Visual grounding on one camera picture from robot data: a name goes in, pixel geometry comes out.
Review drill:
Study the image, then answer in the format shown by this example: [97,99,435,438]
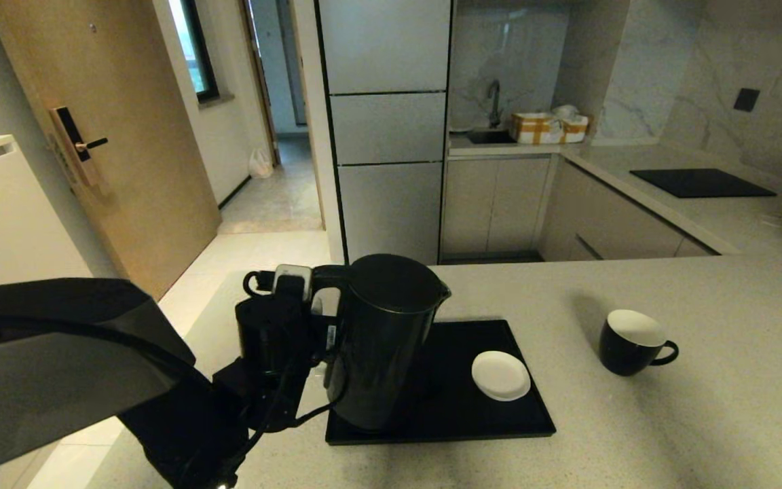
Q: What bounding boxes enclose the black electric kettle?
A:
[310,253,451,433]

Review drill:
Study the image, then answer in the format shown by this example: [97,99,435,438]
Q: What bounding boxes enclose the black mug white inside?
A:
[599,310,679,377]

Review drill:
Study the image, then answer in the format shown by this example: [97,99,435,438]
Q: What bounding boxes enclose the black rectangular serving tray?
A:
[325,321,557,446]

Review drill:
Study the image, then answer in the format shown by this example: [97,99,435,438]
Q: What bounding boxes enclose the white plastic bag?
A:
[249,148,275,179]

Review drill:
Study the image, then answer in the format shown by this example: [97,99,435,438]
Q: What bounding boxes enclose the white round saucer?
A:
[471,350,532,402]

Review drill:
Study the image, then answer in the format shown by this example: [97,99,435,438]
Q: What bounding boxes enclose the silver refrigerator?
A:
[314,0,453,268]

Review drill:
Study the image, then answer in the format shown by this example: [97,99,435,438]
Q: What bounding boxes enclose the beige kitchen base cabinets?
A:
[441,156,718,263]

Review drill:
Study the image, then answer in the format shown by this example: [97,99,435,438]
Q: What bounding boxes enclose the dark kitchen sink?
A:
[466,129,517,145]

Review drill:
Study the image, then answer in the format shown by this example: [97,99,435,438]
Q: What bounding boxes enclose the light wooden door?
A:
[0,0,223,300]

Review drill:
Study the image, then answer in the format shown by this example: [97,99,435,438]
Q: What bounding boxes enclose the metal sink faucet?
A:
[486,80,502,128]

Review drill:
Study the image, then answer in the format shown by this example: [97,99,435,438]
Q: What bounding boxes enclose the cardboard box yellow tape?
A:
[508,113,563,146]

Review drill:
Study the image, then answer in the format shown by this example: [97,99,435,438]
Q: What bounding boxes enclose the dark framed window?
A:
[169,0,221,105]

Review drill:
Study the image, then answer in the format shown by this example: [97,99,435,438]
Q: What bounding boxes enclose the white tall cabinet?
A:
[0,134,120,293]

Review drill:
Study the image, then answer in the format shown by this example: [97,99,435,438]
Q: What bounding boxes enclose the cardboard box with white bag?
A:
[553,105,590,144]

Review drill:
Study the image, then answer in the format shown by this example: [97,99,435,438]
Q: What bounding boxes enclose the black induction cooktop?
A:
[629,168,777,199]

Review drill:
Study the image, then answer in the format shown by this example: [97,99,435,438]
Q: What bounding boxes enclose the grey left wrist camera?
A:
[272,264,314,303]

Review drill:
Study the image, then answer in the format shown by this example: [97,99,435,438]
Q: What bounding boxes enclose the black door lock with handle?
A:
[50,106,110,186]

